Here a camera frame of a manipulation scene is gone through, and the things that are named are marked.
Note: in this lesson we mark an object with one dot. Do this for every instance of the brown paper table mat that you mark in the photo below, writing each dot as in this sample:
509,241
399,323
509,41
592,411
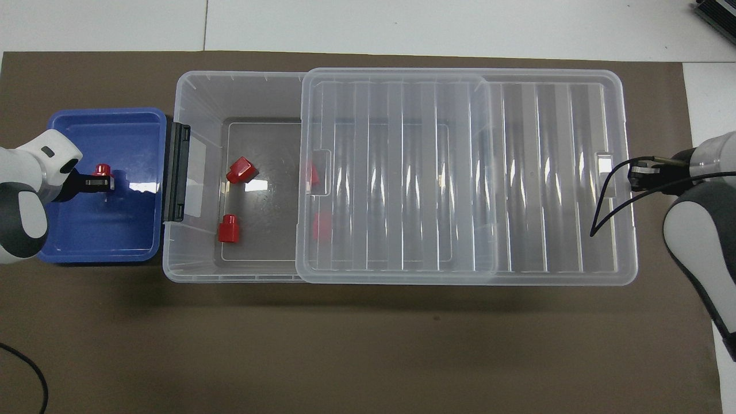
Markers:
368,345

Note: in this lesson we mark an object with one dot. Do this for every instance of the clear ribbed box lid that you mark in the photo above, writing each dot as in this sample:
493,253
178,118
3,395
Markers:
546,172

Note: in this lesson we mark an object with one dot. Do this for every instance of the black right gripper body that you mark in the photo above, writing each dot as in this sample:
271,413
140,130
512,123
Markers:
678,178

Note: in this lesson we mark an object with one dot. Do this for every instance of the blue plastic tray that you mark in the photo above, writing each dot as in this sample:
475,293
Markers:
126,230

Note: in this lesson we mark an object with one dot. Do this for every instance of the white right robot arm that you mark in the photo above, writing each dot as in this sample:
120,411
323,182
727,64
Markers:
696,230

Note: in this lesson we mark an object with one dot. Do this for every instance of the red plastic block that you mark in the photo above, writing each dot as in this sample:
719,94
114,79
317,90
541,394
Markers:
322,225
228,230
313,172
241,170
103,169

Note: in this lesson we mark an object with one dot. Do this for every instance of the clear plastic storage box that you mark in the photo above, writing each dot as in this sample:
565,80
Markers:
270,241

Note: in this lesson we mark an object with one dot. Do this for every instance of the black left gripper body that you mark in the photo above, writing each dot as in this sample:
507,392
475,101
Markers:
75,184

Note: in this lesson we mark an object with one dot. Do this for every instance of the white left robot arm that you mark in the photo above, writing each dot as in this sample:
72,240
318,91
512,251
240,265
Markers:
46,155

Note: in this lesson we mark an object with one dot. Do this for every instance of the dark finned metal device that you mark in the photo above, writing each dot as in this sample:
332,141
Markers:
721,14

